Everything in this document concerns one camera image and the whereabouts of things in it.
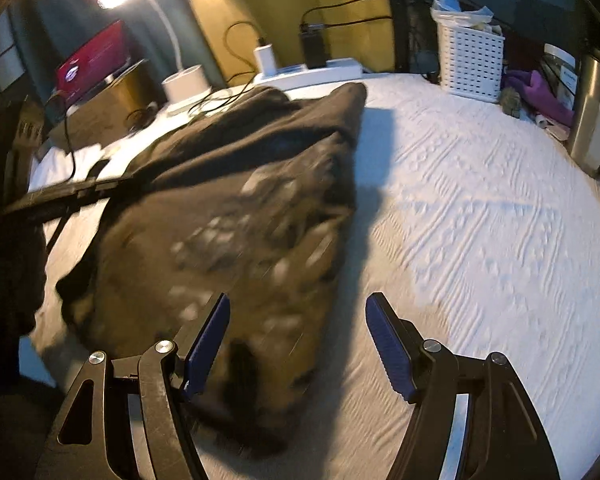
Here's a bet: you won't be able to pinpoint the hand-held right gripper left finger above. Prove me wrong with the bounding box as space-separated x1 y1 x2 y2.
35 292 232 480

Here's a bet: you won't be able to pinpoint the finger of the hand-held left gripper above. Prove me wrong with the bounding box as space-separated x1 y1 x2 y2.
0 177 133 221

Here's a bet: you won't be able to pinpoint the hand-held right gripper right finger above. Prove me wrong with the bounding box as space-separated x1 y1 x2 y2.
364 291 561 480

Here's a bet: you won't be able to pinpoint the brown t-shirt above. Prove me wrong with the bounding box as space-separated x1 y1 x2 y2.
55 81 368 461

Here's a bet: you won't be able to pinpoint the brown cardboard box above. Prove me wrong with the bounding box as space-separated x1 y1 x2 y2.
47 60 163 151

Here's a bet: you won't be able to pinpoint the black earphones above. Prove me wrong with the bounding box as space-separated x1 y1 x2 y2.
125 107 158 133

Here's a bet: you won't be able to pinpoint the tablet with red screen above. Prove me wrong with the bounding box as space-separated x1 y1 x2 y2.
55 20 131 96

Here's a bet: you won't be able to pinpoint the white textured table cloth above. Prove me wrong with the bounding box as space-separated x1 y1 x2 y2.
20 72 600 480

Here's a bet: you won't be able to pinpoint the grey curtain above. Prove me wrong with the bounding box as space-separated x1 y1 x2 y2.
10 0 191 86

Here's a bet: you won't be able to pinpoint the white desk lamp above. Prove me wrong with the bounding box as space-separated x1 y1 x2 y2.
97 0 213 116

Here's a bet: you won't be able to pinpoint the white charger plug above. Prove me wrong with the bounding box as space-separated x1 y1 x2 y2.
254 44 278 72

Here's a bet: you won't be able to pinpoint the small green figurine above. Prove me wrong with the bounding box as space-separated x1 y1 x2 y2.
500 87 523 118

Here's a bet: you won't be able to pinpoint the small white tube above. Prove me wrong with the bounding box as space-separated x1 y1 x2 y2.
534 114 571 142

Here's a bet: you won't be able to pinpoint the white power strip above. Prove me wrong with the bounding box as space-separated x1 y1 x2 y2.
252 58 363 88

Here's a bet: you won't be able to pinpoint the black charger plug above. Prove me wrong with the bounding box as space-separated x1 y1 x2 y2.
299 22 328 68

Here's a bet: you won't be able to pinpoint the yellow curtain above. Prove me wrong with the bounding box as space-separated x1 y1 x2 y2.
187 0 398 86

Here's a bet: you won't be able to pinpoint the white plastic basket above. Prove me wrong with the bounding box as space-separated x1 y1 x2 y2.
437 10 506 103

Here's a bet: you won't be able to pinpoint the stainless steel tumbler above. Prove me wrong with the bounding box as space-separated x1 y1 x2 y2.
567 52 600 178

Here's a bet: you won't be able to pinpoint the glass jar with white lid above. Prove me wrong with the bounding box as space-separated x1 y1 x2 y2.
540 43 578 111

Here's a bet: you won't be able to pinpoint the blue white face masks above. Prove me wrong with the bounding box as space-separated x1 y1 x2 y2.
430 0 496 23

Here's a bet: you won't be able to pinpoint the black strap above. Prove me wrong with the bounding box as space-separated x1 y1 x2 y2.
45 159 111 251

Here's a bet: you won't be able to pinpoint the black charging cable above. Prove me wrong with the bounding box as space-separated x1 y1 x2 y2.
224 21 268 91
300 0 391 28

